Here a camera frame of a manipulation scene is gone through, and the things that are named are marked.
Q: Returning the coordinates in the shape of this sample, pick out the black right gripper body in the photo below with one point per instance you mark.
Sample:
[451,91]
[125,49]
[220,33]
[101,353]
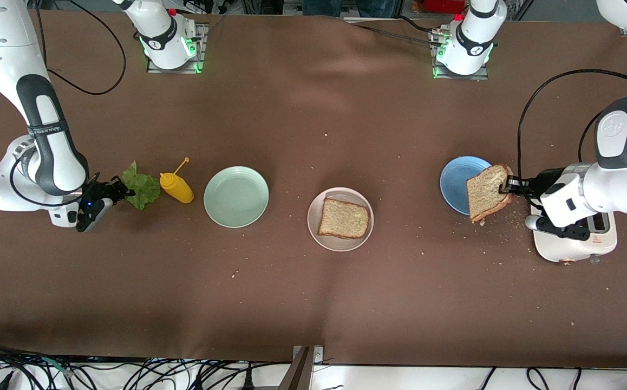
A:
[97,192]

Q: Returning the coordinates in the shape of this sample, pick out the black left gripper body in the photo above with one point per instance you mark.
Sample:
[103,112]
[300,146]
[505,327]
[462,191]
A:
[543,181]

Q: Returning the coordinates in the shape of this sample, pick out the green lettuce leaf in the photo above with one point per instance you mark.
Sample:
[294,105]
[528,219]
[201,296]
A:
[143,192]

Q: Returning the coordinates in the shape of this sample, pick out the brown bread slice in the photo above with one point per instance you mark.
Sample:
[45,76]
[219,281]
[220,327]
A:
[343,219]
[487,192]

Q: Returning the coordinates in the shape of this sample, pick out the yellow squeeze bottle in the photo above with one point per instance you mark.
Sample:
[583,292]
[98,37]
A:
[178,188]

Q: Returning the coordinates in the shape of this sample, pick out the beige plate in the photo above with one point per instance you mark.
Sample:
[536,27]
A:
[340,245]

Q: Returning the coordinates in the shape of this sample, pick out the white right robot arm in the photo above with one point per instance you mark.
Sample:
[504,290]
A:
[5,43]

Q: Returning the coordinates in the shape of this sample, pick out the blue plate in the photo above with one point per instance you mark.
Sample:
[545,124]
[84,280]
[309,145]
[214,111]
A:
[454,184]

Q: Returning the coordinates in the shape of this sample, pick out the mint green plate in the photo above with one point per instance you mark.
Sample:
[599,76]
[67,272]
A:
[236,196]

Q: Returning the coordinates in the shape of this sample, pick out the white two-slot toaster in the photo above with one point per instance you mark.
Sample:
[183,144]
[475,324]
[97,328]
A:
[579,252]

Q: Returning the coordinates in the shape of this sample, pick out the red box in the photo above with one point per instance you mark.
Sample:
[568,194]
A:
[443,5]

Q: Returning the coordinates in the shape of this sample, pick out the brown table cloth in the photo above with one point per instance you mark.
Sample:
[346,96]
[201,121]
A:
[313,303]

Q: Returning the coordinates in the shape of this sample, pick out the metal table bracket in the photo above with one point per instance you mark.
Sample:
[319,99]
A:
[300,374]

